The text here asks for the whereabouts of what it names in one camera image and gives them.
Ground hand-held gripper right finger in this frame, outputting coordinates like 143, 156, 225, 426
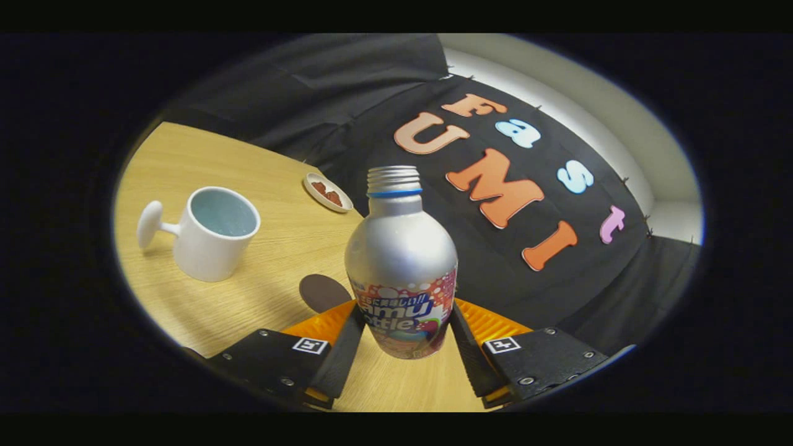
449, 299, 611, 409

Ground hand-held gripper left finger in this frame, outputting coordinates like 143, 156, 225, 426
208, 300, 367, 411

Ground dark brown round coaster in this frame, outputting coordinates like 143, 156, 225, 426
299, 274, 354, 314

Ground silver juice bottle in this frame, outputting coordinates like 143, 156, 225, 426
344, 165, 459, 360

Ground white cup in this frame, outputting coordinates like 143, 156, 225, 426
136, 186, 261, 283

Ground wooden table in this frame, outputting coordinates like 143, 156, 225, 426
113, 121, 490, 413

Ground small white plate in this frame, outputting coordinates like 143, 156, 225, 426
303, 172, 354, 214

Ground red food pieces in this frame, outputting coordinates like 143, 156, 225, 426
312, 181, 343, 207

